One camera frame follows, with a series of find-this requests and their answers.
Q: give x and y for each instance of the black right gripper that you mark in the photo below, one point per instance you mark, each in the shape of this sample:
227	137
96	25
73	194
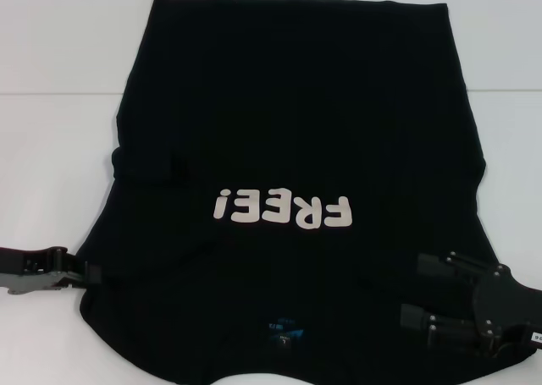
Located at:
495	304

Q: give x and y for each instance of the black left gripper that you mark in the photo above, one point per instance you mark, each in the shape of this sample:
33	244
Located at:
29	266

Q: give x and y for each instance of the black shirt with FREE print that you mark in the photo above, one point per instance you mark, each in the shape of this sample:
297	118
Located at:
275	106

